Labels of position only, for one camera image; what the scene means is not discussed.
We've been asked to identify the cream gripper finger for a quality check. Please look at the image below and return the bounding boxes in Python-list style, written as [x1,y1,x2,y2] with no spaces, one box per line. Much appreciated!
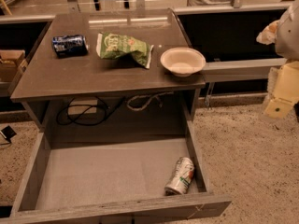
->
[256,21,278,45]
[263,61,299,119]

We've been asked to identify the white green 7up can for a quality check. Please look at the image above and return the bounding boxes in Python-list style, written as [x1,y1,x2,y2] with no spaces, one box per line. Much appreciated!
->
[164,157,194,195]

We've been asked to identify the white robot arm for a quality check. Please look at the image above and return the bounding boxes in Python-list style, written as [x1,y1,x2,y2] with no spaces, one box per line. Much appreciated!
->
[256,0,299,119]

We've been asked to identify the grey counter cabinet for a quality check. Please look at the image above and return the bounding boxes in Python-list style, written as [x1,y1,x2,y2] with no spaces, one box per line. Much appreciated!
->
[11,9,205,147]

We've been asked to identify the blue soda can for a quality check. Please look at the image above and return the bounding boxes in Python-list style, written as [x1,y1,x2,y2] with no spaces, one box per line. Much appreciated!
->
[51,35,88,57]

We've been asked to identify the open grey top drawer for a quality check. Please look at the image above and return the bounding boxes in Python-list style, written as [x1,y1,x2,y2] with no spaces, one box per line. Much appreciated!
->
[0,119,233,224]

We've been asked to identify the white paper bowl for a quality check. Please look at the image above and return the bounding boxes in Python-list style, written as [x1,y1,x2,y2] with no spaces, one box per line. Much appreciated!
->
[160,48,206,77]

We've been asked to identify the green chip bag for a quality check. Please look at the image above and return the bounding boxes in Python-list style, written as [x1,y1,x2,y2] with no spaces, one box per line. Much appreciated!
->
[96,33,153,69]

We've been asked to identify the cardboard box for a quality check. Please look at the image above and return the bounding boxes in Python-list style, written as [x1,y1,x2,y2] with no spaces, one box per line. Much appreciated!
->
[0,49,28,82]

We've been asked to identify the black floor device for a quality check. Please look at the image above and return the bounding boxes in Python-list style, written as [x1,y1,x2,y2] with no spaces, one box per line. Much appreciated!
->
[0,125,17,143]

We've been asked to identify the braided grey rope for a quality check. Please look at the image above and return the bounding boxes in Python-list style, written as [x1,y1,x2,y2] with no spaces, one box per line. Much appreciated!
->
[125,91,175,112]

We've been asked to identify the black cable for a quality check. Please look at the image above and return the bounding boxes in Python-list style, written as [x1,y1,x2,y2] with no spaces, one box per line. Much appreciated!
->
[55,96,125,127]

